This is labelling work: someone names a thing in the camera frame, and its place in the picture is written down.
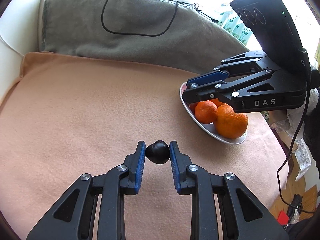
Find floral white plate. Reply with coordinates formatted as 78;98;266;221
179;82;247;145

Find small tangerine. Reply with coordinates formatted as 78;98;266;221
194;100;217;124

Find large mandarin orange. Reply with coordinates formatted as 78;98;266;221
214;104;248;139

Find dark chestnut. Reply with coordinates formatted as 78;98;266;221
145;140;170;165

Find red cherry tomato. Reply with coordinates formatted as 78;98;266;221
189;102;198;113

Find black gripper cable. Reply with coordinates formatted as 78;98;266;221
276;49;316;214

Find black camera module right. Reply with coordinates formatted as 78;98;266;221
230;0;309;79

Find grey cushion backrest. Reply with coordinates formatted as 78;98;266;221
40;0;247;74

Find peach blanket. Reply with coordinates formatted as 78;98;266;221
1;53;288;239

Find teal refill pouch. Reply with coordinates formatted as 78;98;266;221
232;23;245;38
223;17;239;33
238;28;252;46
217;11;233;26

